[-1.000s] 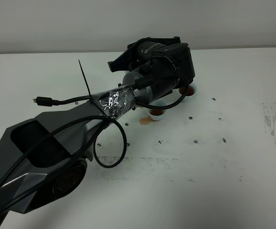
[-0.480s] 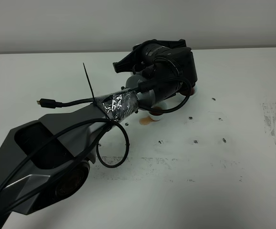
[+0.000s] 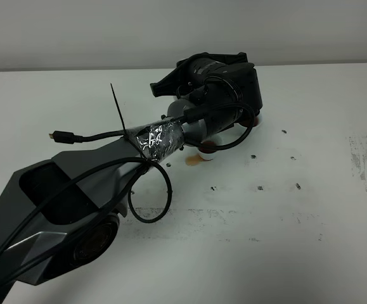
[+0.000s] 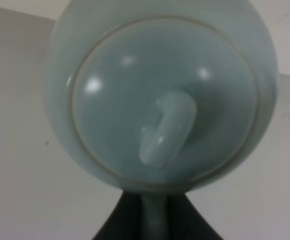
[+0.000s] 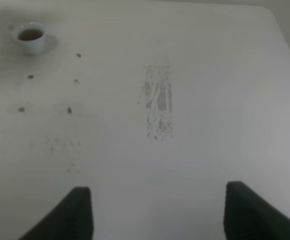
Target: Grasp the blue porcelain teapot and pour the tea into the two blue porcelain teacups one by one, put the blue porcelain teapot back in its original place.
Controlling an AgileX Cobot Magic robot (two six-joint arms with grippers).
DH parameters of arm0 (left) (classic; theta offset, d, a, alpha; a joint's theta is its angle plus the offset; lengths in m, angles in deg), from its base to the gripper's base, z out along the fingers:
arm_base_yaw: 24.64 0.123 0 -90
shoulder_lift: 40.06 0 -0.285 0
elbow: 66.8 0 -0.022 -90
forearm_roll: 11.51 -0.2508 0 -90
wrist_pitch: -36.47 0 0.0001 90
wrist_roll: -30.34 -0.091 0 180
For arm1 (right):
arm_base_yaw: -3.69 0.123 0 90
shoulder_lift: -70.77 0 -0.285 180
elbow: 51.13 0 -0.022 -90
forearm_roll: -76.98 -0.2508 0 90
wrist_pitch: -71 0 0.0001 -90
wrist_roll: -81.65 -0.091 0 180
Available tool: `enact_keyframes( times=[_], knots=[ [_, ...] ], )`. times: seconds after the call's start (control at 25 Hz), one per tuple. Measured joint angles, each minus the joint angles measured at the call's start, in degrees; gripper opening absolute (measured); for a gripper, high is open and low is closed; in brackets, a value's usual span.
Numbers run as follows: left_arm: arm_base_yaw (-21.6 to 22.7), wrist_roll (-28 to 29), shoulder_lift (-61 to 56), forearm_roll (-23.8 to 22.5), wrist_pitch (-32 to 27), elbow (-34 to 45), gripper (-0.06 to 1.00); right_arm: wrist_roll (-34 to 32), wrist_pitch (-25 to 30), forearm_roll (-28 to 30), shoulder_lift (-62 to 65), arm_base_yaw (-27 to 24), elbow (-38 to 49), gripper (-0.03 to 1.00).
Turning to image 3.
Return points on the far light blue teacup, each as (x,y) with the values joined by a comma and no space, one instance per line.
(256,122)

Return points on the black cable tie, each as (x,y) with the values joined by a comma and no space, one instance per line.
(118,111)

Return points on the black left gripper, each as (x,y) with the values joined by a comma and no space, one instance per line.
(193,70)

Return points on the light blue teacup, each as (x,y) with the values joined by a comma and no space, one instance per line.
(256,122)
(207,154)

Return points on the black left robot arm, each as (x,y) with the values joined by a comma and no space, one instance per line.
(63,213)

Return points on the near light blue teacup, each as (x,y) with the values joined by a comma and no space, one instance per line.
(207,154)

